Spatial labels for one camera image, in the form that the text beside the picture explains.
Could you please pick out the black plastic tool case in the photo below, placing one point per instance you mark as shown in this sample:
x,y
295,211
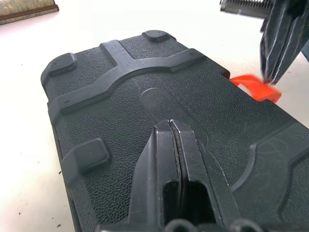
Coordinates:
x,y
120,108

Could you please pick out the rolled bamboo mat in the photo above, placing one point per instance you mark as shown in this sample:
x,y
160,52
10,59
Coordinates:
x,y
21,12

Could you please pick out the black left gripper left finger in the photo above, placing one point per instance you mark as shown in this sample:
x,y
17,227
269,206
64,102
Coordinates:
x,y
154,169

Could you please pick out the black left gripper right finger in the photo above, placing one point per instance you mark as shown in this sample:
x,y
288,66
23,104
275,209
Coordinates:
x,y
198,169

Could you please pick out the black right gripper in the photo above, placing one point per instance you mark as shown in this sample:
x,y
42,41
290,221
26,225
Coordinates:
x,y
246,8

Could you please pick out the orange case latch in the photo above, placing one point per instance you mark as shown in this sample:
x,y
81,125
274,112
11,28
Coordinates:
x,y
258,88

